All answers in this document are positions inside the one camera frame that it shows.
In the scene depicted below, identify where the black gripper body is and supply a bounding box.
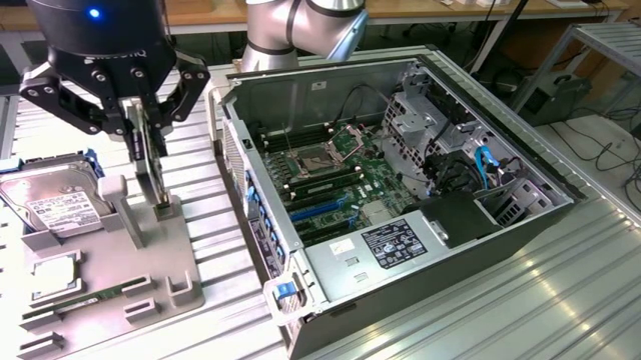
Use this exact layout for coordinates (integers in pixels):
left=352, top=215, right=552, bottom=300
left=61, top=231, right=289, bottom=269
left=27, top=0, right=178, bottom=112

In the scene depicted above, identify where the green graphics card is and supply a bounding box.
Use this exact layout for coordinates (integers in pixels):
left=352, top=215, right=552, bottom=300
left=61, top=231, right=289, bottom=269
left=125, top=96, right=173, bottom=222

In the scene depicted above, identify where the blue disk carrier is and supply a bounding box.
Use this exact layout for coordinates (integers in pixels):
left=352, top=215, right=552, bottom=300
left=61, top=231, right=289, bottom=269
left=0, top=148, right=107, bottom=178

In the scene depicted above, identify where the black RAM slot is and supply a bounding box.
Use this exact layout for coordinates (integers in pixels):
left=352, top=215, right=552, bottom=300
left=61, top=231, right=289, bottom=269
left=282, top=166, right=353, bottom=188
left=260, top=127, right=322, bottom=146
left=265, top=133, right=330, bottom=152
left=285, top=171, right=358, bottom=192

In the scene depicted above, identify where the thin locking lever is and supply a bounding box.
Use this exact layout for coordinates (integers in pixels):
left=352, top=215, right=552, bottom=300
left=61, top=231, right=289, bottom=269
left=282, top=122, right=298, bottom=155

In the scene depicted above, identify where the hard disk with label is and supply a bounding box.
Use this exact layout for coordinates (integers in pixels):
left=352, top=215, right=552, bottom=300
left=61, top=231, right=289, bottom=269
left=0, top=160, right=115, bottom=242

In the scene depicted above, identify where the CPU socket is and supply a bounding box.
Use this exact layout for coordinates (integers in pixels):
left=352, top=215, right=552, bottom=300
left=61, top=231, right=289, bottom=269
left=294, top=148, right=333, bottom=178

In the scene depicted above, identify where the metal socket cover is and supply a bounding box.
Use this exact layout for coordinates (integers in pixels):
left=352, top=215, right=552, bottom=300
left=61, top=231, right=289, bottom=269
left=325, top=125, right=373, bottom=159

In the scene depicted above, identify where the installed green RAM stick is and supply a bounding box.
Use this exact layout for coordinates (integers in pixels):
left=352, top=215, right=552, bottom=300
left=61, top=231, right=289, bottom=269
left=290, top=175, right=364, bottom=200

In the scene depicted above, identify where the blue card retention bar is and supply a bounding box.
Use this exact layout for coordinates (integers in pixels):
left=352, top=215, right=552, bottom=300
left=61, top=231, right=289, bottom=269
left=242, top=170, right=292, bottom=264

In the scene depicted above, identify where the blue expansion slot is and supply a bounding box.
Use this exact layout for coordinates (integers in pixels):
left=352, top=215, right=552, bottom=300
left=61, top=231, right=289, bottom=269
left=289, top=198, right=348, bottom=223

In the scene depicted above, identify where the green motherboard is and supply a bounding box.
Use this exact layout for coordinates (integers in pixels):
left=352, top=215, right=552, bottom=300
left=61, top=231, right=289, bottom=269
left=258, top=119, right=418, bottom=245

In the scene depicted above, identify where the black expansion slot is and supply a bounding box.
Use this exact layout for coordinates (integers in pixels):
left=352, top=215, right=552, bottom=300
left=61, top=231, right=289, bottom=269
left=296, top=219, right=353, bottom=242

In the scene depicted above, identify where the CPU with silver lid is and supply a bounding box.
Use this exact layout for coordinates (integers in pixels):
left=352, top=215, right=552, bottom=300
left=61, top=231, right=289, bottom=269
left=31, top=257, right=83, bottom=298

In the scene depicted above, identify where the grey parts rack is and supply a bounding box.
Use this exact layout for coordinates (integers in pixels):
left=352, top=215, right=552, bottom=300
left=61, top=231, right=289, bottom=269
left=18, top=174, right=207, bottom=360

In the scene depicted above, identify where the metal disk bay cage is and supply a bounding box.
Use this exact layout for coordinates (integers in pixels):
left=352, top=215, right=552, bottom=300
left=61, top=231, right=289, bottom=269
left=384, top=67, right=484, bottom=197

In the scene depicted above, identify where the silver chipset heat sink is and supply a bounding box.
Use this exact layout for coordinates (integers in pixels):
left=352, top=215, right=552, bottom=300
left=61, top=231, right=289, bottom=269
left=360, top=202, right=398, bottom=223

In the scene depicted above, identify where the wooden desk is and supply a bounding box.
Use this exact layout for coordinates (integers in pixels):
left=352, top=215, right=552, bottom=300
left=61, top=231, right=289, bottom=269
left=165, top=0, right=631, bottom=37

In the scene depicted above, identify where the loose green RAM stick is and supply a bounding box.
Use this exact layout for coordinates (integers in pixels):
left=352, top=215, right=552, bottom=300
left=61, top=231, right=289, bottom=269
left=22, top=277, right=143, bottom=320

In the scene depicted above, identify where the grey power supply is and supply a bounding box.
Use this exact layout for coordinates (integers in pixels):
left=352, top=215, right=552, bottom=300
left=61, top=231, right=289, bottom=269
left=304, top=209, right=453, bottom=302

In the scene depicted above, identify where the open black PC case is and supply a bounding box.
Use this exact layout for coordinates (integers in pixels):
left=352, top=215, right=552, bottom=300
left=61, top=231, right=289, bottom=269
left=207, top=44, right=588, bottom=359

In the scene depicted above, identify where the dark grey floor box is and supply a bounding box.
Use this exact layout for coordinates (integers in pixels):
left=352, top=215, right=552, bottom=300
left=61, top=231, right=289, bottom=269
left=511, top=73, right=593, bottom=128

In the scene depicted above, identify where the metal slat shelf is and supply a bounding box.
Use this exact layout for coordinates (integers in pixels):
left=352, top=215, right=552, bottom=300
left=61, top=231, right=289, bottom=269
left=535, top=21, right=641, bottom=113

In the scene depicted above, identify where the plain grey case handle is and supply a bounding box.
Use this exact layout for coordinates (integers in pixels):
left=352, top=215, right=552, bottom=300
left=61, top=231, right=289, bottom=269
left=203, top=82, right=228, bottom=144

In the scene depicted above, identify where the black wire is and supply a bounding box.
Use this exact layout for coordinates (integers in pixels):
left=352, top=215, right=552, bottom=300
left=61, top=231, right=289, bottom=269
left=337, top=84, right=393, bottom=125

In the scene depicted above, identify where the case handle with blue latch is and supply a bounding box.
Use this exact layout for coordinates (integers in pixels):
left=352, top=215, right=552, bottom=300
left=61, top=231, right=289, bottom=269
left=262, top=276, right=308, bottom=326

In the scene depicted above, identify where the blue data wire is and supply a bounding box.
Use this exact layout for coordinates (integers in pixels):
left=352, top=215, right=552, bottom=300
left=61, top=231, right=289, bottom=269
left=472, top=144, right=504, bottom=193

